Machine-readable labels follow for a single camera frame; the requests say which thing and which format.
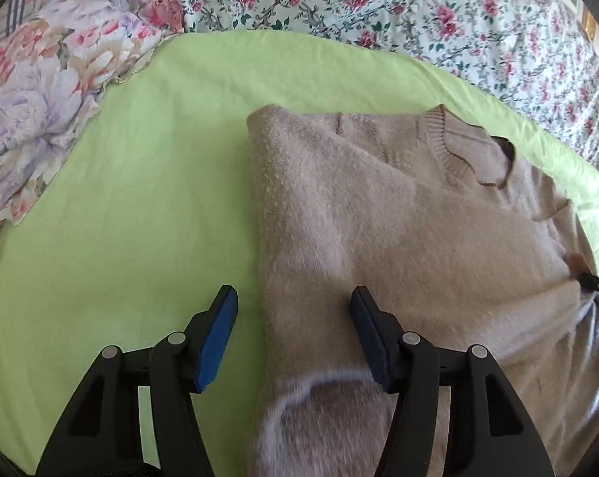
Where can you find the large flower print pillow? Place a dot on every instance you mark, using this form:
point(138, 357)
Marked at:
point(41, 109)

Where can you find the beige knit sweater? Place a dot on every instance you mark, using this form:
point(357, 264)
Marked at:
point(379, 208)

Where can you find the small rose print quilt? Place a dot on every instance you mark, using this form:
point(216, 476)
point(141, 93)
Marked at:
point(403, 5)

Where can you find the gold picture frame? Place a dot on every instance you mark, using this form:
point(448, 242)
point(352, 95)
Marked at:
point(588, 24)

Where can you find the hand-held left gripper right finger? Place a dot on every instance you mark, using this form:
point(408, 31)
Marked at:
point(374, 345)

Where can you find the green bed sheet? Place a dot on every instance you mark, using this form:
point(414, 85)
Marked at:
point(130, 208)

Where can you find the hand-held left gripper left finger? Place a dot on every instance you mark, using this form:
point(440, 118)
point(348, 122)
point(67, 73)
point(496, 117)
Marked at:
point(216, 340)

